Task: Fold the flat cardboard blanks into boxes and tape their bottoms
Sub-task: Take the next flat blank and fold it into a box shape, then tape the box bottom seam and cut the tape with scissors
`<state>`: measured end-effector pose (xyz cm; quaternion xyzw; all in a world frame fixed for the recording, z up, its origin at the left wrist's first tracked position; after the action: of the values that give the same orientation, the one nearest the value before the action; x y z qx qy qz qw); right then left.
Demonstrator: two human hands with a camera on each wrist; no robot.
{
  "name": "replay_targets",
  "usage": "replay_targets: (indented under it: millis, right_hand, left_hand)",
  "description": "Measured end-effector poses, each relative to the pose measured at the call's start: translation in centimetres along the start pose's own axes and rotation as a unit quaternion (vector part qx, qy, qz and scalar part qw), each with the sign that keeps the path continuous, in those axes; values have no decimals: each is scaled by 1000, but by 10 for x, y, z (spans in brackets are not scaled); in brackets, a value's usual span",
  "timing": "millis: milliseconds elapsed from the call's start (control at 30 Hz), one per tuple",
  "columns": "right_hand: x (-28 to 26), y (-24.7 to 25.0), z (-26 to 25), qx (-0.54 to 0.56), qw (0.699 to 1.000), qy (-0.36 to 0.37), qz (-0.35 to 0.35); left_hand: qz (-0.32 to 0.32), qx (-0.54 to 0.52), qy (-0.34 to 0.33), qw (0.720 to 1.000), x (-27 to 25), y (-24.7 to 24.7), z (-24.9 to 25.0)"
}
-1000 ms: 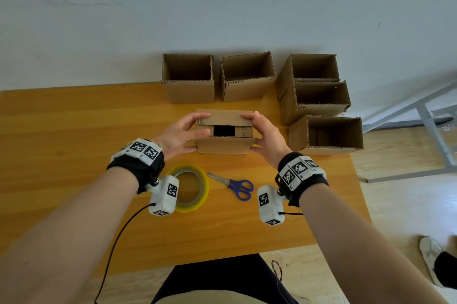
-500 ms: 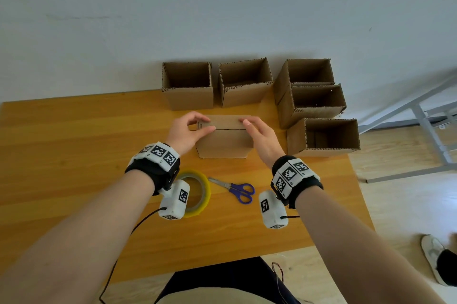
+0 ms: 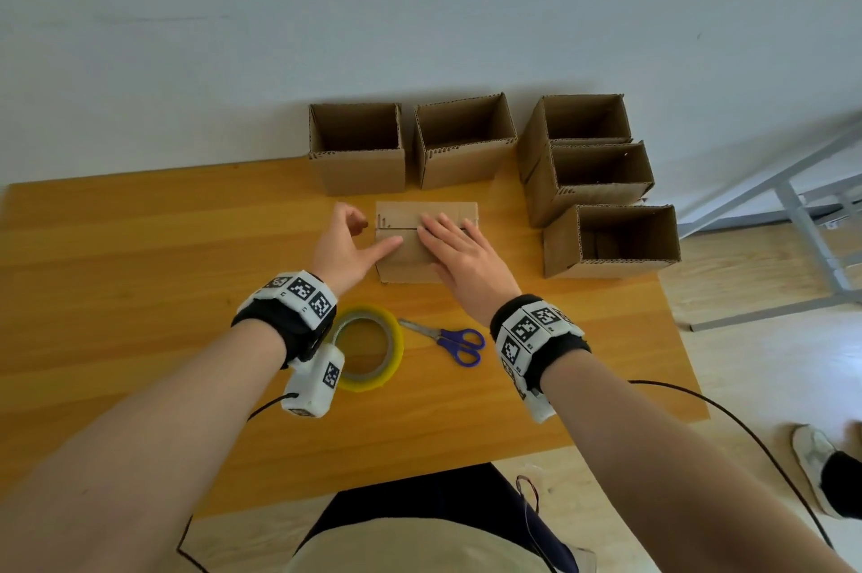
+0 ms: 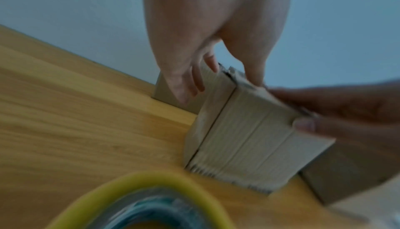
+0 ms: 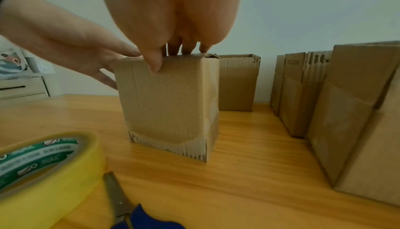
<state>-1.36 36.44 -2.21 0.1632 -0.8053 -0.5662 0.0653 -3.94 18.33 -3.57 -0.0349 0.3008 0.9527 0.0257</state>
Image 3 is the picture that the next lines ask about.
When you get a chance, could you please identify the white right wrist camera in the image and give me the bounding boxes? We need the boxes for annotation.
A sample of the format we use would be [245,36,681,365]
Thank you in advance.
[511,376,559,426]

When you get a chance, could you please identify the black right camera cable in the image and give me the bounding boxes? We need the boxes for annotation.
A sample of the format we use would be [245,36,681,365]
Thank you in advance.
[627,379,836,551]

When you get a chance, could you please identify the yellow tape roll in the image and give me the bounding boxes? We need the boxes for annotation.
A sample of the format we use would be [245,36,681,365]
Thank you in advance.
[333,304,405,394]

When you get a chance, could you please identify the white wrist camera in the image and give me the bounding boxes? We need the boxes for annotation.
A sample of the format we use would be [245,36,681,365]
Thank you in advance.
[280,343,346,419]
[511,376,559,426]

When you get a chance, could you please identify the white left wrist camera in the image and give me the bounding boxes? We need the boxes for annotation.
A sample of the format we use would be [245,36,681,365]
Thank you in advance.
[280,343,346,419]

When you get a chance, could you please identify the person's left forearm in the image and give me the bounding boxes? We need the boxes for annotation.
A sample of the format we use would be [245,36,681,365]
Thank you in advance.
[0,320,287,573]

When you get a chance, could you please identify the thin dark cord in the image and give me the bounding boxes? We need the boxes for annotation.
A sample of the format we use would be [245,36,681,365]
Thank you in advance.
[515,474,560,573]

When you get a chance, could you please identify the blue-handled scissors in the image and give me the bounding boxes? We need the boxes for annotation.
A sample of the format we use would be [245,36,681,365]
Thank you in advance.
[397,317,486,368]

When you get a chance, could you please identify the black camera cable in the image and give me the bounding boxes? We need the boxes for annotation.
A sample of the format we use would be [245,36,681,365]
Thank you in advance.
[627,379,836,551]
[176,393,299,573]

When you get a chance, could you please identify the person's left hand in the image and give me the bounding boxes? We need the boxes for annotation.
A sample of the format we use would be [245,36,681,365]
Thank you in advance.
[308,201,405,299]

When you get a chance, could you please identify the person's right hand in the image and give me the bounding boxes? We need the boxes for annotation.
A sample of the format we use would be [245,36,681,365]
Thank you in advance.
[416,212,523,328]

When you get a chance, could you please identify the black left wristband with markers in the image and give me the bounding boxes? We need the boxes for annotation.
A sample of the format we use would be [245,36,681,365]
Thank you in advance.
[231,269,339,370]

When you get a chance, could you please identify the grey metal table frame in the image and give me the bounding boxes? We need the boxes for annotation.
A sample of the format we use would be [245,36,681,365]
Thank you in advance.
[676,121,862,332]

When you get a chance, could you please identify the brown cardboard paper box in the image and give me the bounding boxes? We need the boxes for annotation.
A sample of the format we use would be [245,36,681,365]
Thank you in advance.
[516,94,634,184]
[412,93,518,192]
[308,102,408,197]
[541,203,682,280]
[374,201,480,286]
[523,140,655,229]

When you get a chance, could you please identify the black left camera cable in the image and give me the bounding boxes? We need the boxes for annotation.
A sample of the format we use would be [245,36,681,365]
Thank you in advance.
[176,393,299,573]

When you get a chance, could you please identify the person's dark and beige clothing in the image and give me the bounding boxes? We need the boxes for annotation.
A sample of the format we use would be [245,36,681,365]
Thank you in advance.
[286,451,862,573]

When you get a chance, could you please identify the person's right forearm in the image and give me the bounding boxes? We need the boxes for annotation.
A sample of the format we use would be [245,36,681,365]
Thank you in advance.
[541,350,857,573]

